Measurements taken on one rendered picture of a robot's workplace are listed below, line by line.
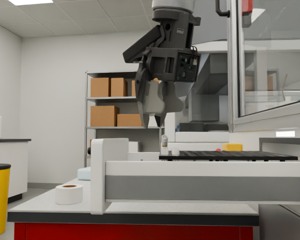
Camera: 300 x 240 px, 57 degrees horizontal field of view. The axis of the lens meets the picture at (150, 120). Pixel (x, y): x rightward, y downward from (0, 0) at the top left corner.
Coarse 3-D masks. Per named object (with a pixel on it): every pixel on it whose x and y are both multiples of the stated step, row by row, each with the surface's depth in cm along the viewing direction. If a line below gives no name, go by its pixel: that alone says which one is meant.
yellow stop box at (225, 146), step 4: (224, 144) 86; (228, 144) 83; (232, 144) 83; (236, 144) 82; (240, 144) 82; (224, 148) 86; (228, 148) 83; (232, 148) 82; (236, 148) 82; (240, 148) 82
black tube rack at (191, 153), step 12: (180, 156) 45; (192, 156) 45; (204, 156) 45; (216, 156) 45; (228, 156) 45; (240, 156) 45; (252, 156) 45; (264, 156) 45; (276, 156) 44; (288, 156) 44
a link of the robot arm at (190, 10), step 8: (160, 0) 47; (168, 0) 46; (176, 0) 46; (184, 0) 46; (192, 0) 47; (152, 8) 49; (160, 8) 47; (168, 8) 47; (176, 8) 46; (184, 8) 46; (192, 8) 48
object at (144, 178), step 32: (128, 160) 66; (160, 160) 65; (192, 160) 65; (256, 160) 64; (288, 160) 55; (128, 192) 41; (160, 192) 41; (192, 192) 41; (224, 192) 41; (256, 192) 40; (288, 192) 40
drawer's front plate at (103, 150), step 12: (96, 144) 40; (108, 144) 44; (120, 144) 57; (96, 156) 40; (108, 156) 44; (120, 156) 57; (96, 168) 40; (96, 180) 40; (96, 192) 40; (96, 204) 40; (108, 204) 44
